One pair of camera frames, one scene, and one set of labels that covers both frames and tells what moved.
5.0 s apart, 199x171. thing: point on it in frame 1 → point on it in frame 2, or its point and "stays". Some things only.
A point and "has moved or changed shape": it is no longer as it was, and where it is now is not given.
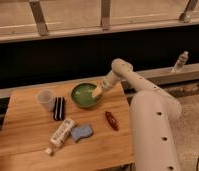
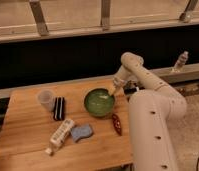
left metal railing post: [39, 16] stays
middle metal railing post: [105, 15] stays
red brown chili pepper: [111, 121] has moved or changed shape
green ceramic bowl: [82, 95] → [99, 102]
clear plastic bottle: [180, 63] stays
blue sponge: [80, 132] stays
